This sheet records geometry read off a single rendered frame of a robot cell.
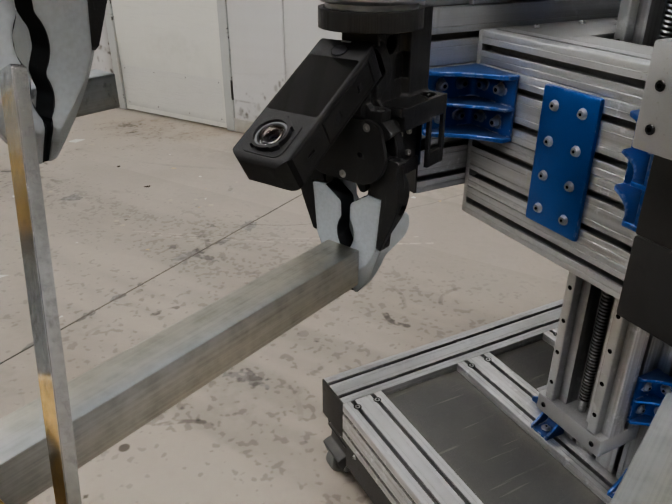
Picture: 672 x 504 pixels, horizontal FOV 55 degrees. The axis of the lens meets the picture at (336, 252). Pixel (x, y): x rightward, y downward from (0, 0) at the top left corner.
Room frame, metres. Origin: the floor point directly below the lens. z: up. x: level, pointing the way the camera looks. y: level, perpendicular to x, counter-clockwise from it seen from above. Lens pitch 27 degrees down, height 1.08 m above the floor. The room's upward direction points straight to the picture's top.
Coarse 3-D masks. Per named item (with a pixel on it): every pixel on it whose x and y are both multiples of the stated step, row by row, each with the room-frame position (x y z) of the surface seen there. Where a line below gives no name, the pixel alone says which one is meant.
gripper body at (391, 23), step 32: (352, 32) 0.42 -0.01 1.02; (384, 32) 0.42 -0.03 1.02; (416, 32) 0.47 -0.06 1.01; (384, 64) 0.44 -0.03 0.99; (416, 64) 0.47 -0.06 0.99; (384, 96) 0.44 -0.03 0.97; (416, 96) 0.46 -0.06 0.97; (352, 128) 0.42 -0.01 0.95; (384, 128) 0.41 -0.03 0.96; (416, 128) 0.46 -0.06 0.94; (352, 160) 0.42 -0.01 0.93; (384, 160) 0.41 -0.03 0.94; (416, 160) 0.46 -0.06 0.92
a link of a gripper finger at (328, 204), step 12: (336, 180) 0.45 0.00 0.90; (324, 192) 0.44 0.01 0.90; (336, 192) 0.44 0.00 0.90; (348, 192) 0.45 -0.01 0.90; (324, 204) 0.44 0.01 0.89; (336, 204) 0.44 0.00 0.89; (348, 204) 0.44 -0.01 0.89; (324, 216) 0.45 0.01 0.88; (336, 216) 0.44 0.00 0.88; (348, 216) 0.45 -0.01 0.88; (324, 228) 0.45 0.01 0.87; (336, 228) 0.44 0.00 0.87; (348, 228) 0.45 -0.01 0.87; (324, 240) 0.45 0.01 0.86; (336, 240) 0.44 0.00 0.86; (348, 240) 0.44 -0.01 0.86
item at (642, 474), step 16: (656, 416) 0.25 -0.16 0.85; (656, 432) 0.24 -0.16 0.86; (640, 448) 0.23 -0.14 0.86; (656, 448) 0.23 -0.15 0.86; (640, 464) 0.22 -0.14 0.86; (656, 464) 0.22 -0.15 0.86; (624, 480) 0.21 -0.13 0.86; (640, 480) 0.21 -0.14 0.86; (656, 480) 0.21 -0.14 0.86; (624, 496) 0.20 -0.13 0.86; (640, 496) 0.20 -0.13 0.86; (656, 496) 0.20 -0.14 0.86
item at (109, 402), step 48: (240, 288) 0.37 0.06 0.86; (288, 288) 0.37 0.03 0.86; (336, 288) 0.40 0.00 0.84; (192, 336) 0.31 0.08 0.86; (240, 336) 0.33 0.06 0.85; (96, 384) 0.27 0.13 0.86; (144, 384) 0.27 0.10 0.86; (192, 384) 0.29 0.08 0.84; (0, 432) 0.23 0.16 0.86; (96, 432) 0.25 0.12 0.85; (0, 480) 0.21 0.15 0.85; (48, 480) 0.22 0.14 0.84
